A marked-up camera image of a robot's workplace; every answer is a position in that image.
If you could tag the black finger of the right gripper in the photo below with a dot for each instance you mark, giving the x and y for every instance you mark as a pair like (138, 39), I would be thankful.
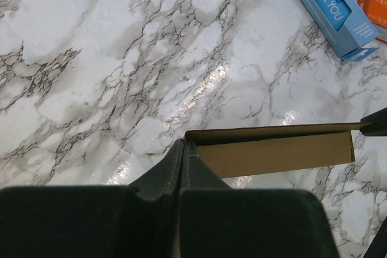
(375, 124)

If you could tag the brown cardboard paper box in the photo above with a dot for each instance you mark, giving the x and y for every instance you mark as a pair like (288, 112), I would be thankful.
(251, 151)

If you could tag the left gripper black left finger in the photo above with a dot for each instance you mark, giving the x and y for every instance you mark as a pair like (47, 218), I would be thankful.
(163, 179)

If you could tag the blue rectangular pack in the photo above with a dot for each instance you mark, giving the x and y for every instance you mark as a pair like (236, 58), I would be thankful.
(345, 26)

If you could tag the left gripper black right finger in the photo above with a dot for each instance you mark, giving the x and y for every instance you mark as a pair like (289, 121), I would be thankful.
(196, 174)

